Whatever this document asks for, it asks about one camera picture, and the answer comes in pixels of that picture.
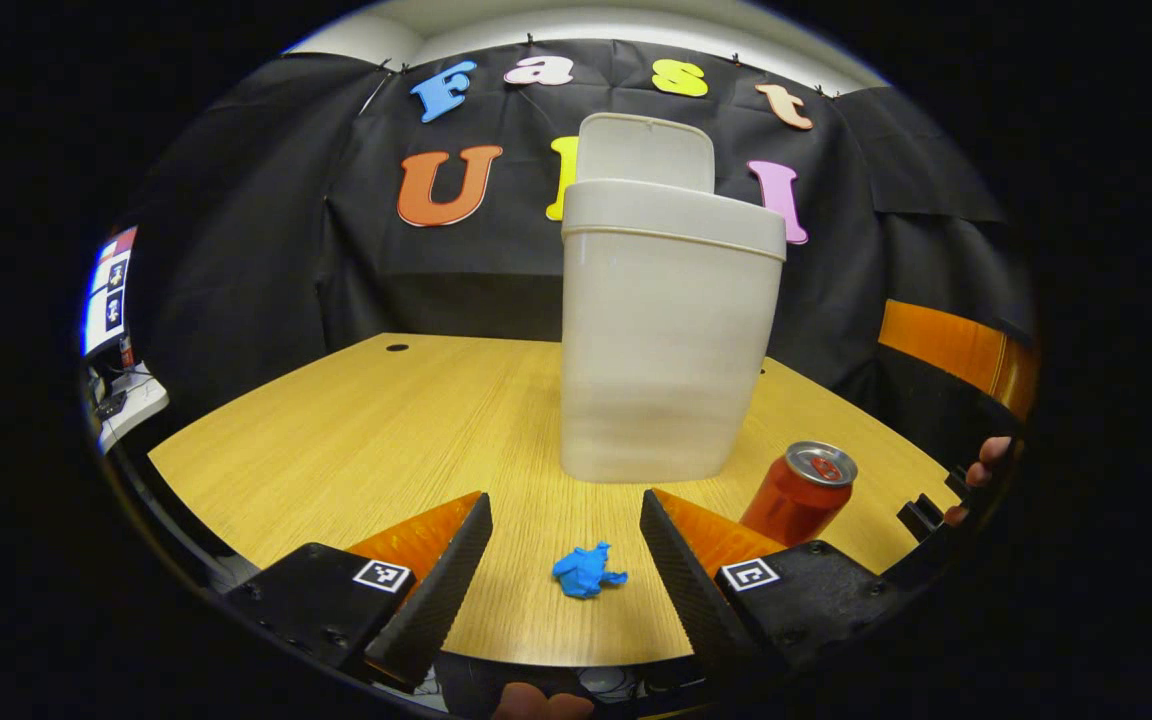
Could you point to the small black device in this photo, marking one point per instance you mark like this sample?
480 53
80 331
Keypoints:
111 404

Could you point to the computer monitor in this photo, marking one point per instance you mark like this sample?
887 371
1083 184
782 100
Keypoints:
108 295

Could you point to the wooden desktop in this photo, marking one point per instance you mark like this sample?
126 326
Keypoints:
386 450

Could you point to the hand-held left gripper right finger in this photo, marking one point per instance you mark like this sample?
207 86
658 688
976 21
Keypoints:
686 585

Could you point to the red pop can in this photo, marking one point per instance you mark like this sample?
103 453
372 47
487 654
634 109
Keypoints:
791 500

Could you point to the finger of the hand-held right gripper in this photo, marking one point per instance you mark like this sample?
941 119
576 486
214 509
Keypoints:
946 340

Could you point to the blue paper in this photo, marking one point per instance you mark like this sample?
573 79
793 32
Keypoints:
584 572

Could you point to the black backdrop cloth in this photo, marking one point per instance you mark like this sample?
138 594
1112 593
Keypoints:
266 250

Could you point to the small red bottle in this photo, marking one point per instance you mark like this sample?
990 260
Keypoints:
126 352

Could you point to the white desktop garbage bin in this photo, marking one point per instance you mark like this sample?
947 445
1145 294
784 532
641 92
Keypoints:
666 340

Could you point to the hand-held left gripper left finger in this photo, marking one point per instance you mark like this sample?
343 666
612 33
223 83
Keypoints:
446 585

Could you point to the white side table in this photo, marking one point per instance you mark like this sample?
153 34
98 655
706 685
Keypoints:
136 405

